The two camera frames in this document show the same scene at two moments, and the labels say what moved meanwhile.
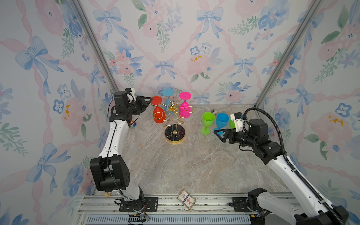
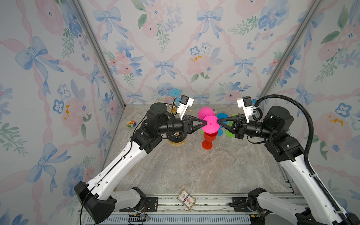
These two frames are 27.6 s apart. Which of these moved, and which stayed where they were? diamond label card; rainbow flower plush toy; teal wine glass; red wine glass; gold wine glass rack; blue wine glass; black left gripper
Moved: teal wine glass; red wine glass; black left gripper
Stayed: rainbow flower plush toy; blue wine glass; gold wine glass rack; diamond label card
